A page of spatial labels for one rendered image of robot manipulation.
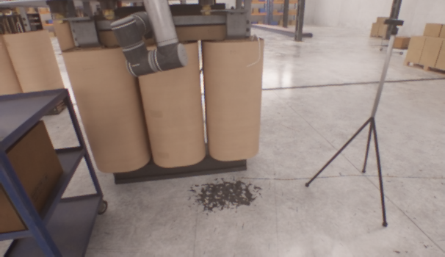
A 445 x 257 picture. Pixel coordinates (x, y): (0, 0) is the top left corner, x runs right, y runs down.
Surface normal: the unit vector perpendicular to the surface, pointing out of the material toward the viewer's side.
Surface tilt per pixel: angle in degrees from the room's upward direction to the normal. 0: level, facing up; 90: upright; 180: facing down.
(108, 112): 90
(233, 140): 90
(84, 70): 90
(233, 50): 90
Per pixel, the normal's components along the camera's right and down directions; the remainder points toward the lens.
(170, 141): 0.18, 0.42
